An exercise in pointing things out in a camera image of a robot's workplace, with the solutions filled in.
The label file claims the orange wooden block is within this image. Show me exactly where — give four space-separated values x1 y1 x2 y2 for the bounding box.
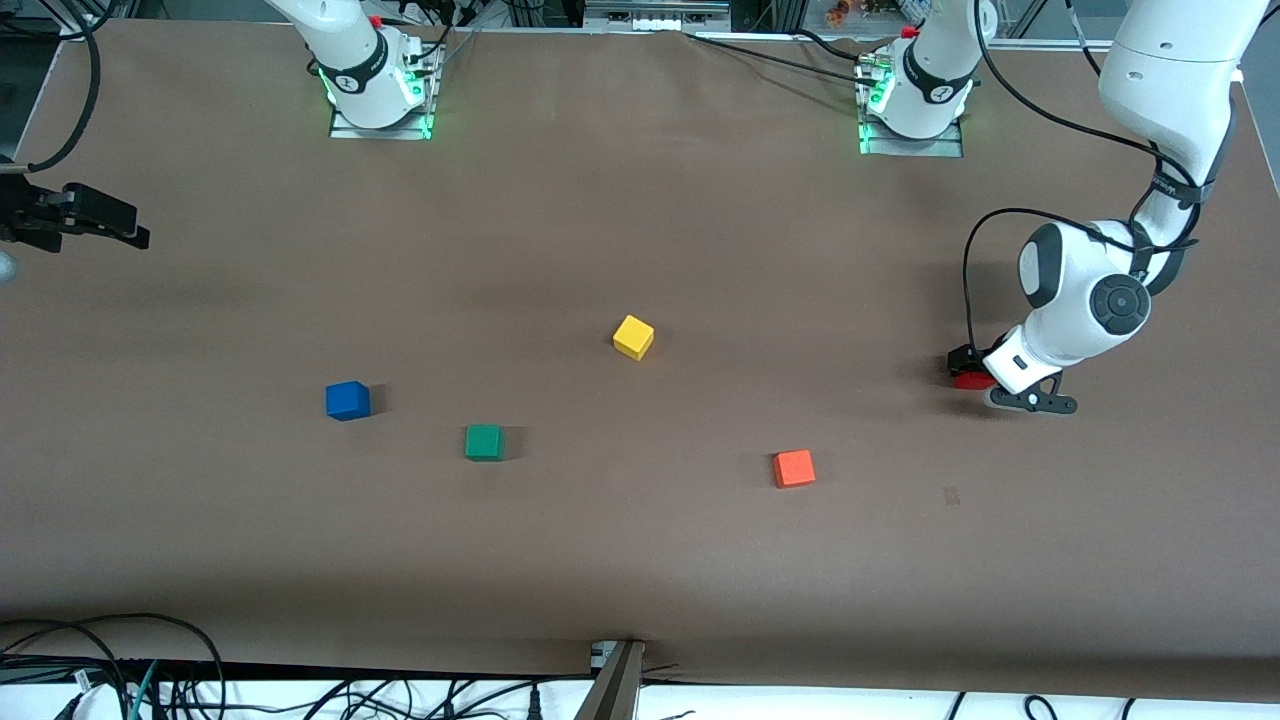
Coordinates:
771 449 817 490

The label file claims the blue wooden block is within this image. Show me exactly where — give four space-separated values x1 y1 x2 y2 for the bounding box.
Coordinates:
325 380 372 422

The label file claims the yellow wooden block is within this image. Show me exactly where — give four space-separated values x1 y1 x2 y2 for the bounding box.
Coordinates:
612 314 656 362

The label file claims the brown paper table cover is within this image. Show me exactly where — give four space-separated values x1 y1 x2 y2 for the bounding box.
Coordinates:
0 18 1280 701

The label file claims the white power strip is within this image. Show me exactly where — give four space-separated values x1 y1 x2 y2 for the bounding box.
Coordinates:
585 0 731 33

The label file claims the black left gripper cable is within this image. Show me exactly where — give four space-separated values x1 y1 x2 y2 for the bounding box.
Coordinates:
963 0 1216 351

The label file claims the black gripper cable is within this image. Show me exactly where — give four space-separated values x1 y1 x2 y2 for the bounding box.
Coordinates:
28 0 103 173
963 0 1216 351

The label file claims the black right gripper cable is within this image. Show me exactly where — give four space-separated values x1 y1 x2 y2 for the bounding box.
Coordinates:
28 0 103 173

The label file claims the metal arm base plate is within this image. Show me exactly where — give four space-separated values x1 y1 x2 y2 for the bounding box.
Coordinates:
330 45 438 141
858 60 966 158

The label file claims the thick black cable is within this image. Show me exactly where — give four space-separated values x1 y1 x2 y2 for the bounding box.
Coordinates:
790 28 881 65

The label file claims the thin black cable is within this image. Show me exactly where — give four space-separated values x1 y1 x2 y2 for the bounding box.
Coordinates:
688 34 873 87

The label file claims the black looped cable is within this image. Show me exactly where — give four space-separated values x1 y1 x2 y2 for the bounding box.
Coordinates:
0 612 229 720

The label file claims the teal cable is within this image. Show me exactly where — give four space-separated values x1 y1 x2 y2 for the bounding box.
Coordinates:
125 660 161 720

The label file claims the aluminium profile post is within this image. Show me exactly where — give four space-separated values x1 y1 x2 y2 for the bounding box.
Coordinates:
575 640 647 720

